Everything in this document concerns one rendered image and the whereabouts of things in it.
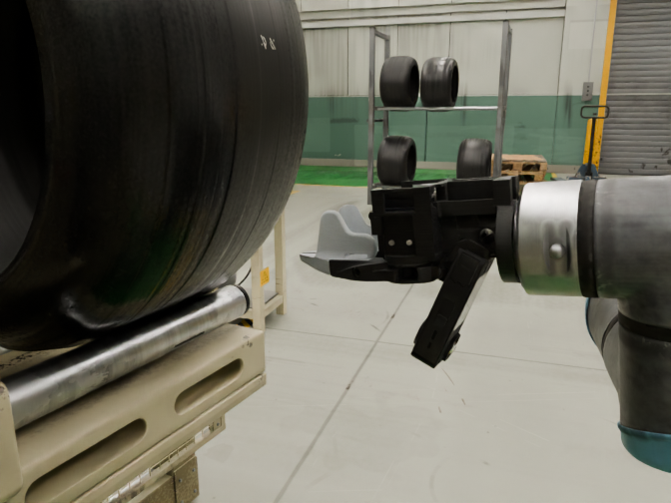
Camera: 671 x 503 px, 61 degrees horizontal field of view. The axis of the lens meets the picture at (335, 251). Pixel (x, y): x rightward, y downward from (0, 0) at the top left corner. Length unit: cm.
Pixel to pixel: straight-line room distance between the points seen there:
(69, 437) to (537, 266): 42
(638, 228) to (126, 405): 48
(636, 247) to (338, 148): 1157
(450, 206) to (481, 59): 1104
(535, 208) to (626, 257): 7
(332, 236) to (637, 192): 25
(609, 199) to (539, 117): 1093
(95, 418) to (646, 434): 47
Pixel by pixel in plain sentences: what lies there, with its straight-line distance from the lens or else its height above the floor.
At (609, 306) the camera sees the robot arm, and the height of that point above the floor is 97.
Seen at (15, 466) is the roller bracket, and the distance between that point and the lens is 53.
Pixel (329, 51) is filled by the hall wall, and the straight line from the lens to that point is 1211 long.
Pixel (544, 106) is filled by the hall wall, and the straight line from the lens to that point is 1137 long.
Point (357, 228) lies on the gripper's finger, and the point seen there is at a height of 104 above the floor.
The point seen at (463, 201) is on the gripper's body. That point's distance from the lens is 47.
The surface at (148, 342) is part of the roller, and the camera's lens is 63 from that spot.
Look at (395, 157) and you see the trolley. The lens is 582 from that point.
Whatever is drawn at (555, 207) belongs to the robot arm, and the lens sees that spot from 44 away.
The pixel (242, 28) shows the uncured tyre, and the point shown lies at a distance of 54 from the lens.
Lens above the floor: 115
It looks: 14 degrees down
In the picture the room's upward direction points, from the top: straight up
